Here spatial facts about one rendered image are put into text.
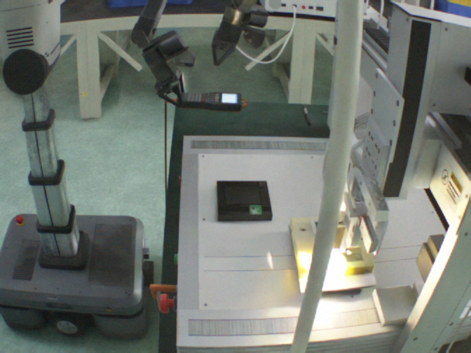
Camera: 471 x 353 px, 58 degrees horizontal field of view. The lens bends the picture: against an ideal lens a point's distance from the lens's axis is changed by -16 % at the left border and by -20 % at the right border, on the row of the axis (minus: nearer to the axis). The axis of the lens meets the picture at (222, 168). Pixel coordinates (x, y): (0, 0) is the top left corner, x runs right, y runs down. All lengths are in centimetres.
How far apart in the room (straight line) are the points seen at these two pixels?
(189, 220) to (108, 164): 183
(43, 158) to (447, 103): 127
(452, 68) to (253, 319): 56
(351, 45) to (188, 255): 66
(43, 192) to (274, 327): 105
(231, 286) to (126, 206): 166
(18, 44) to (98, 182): 150
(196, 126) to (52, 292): 80
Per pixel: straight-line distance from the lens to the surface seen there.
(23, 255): 196
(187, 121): 168
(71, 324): 187
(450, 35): 72
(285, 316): 90
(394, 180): 79
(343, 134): 49
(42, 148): 160
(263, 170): 126
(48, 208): 174
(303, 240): 100
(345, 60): 46
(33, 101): 154
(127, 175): 278
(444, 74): 73
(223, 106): 147
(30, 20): 137
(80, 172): 285
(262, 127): 166
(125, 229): 200
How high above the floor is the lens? 154
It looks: 33 degrees down
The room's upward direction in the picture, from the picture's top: 2 degrees clockwise
